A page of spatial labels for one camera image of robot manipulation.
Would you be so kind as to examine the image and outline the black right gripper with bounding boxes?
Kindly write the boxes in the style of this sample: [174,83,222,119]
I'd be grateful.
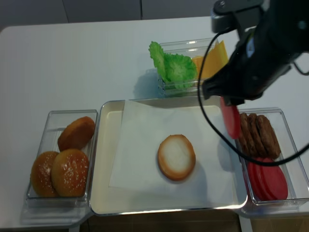
[202,25,291,105]

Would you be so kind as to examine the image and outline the red tomato slice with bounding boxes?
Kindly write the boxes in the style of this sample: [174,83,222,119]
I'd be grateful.
[220,97,241,139]

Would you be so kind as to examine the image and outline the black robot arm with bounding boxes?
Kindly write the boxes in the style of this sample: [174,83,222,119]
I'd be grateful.
[202,0,309,105]

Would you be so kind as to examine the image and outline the clear lettuce cheese container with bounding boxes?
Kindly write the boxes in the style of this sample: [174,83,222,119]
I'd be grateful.
[158,38,219,98]

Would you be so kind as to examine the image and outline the green lettuce leaf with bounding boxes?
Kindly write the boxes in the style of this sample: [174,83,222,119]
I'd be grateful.
[148,41,197,89]

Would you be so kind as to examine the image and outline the yellow cheese slices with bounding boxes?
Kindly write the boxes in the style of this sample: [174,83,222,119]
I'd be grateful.
[201,41,228,80]

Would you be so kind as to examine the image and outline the brown meat patty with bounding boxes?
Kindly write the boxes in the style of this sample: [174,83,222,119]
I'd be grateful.
[256,115,281,160]
[239,113,251,157]
[248,114,267,158]

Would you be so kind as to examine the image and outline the red tomato slices stack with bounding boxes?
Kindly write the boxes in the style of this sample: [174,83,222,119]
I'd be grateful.
[247,162,288,201]

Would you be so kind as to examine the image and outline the clear patty tomato container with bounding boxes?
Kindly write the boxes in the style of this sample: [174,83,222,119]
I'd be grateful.
[236,108,309,208]

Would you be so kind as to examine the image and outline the bottom bun half on paper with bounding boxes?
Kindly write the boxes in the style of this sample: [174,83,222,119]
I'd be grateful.
[157,134,196,181]

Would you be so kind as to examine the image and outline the white paper sheet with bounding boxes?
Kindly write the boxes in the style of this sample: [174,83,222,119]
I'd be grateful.
[110,101,233,201]

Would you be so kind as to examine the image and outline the white metal tray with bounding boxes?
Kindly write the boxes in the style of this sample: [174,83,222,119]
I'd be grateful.
[90,97,248,215]

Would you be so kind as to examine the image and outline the plain brown bun half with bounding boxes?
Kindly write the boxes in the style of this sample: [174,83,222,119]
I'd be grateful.
[57,116,96,152]

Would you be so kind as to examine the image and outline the sesame bun top front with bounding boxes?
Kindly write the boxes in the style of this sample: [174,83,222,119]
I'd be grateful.
[51,149,89,197]

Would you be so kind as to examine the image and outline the sesame bun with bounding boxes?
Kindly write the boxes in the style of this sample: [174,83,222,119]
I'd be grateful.
[51,149,89,197]
[30,151,59,198]

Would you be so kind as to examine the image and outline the clear bun container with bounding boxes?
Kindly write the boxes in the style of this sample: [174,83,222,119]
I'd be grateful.
[26,110,98,207]

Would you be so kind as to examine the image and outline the sesame bun top left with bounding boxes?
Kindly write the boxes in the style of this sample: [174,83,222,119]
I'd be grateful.
[30,151,59,198]

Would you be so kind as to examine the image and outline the black cable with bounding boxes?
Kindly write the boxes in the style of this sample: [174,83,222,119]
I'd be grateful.
[197,26,309,165]

